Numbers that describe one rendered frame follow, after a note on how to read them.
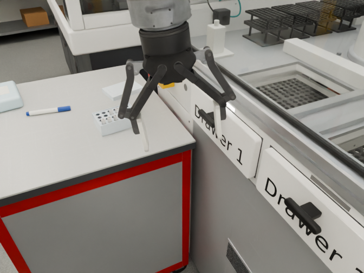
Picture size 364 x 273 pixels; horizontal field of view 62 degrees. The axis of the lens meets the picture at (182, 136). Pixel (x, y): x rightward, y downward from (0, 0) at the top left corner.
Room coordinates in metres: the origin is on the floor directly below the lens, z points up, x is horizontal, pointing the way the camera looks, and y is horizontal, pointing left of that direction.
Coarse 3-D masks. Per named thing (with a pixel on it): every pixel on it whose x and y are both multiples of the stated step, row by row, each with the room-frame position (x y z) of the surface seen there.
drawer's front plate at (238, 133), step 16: (192, 96) 0.73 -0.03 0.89; (208, 96) 0.66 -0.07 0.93; (192, 112) 0.73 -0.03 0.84; (208, 112) 0.65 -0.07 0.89; (224, 128) 0.58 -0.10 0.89; (240, 128) 0.53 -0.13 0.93; (224, 144) 0.58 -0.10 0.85; (240, 144) 0.52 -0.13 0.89; (256, 144) 0.48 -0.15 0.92; (240, 160) 0.51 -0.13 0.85; (256, 160) 0.49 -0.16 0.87
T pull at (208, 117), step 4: (200, 112) 0.62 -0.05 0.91; (204, 112) 0.62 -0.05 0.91; (212, 112) 0.62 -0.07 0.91; (204, 116) 0.60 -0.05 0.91; (208, 116) 0.60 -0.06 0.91; (212, 116) 0.60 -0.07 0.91; (208, 120) 0.58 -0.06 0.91; (212, 120) 0.58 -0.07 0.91; (208, 124) 0.58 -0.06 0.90; (212, 124) 0.57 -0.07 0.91
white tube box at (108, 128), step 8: (128, 104) 0.85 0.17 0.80; (96, 112) 0.80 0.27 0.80; (104, 112) 0.81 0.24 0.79; (96, 120) 0.75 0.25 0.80; (112, 120) 0.76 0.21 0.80; (120, 120) 0.75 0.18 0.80; (128, 120) 0.77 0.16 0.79; (104, 128) 0.73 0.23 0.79; (112, 128) 0.74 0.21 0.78; (120, 128) 0.75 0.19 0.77
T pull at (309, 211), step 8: (288, 200) 0.34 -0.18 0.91; (296, 208) 0.32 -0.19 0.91; (304, 208) 0.32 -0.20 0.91; (312, 208) 0.32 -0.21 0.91; (296, 216) 0.32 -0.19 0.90; (304, 216) 0.31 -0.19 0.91; (312, 216) 0.31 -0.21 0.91; (320, 216) 0.31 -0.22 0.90; (304, 224) 0.30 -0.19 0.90; (312, 224) 0.29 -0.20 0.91; (312, 232) 0.29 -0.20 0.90; (320, 232) 0.28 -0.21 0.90
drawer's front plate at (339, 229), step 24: (264, 168) 0.45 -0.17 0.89; (288, 168) 0.40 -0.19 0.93; (264, 192) 0.43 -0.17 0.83; (288, 192) 0.38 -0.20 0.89; (312, 192) 0.34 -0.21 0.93; (288, 216) 0.37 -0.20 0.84; (336, 216) 0.30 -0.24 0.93; (312, 240) 0.31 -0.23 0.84; (336, 240) 0.28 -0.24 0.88; (360, 240) 0.26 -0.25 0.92; (336, 264) 0.27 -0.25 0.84; (360, 264) 0.24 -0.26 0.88
